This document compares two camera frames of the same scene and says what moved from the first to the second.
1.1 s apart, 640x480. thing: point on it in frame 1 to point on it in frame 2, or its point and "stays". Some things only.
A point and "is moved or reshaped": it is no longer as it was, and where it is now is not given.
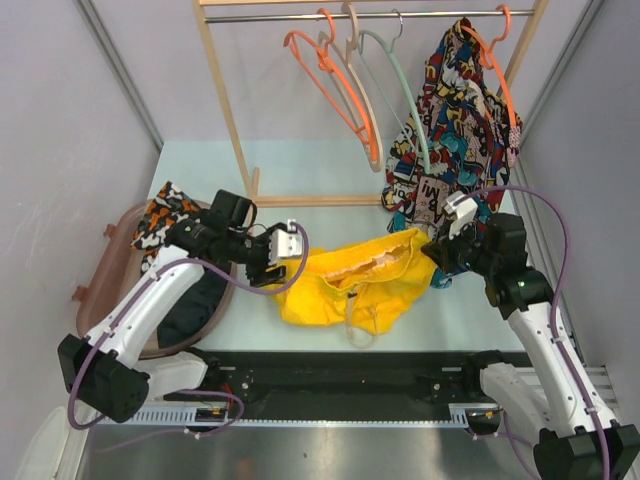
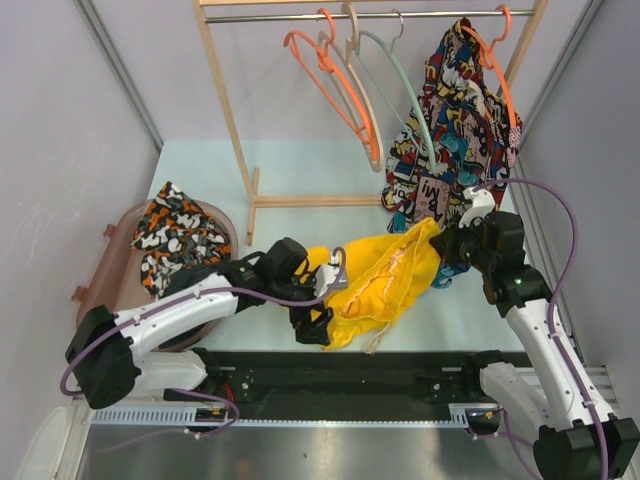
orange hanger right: [487, 57] stays
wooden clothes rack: [287, 200] stays
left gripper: [257, 274] to [308, 330]
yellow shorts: [361, 283] is moved or reshaped
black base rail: [372, 377] stays
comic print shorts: [461, 136] stays
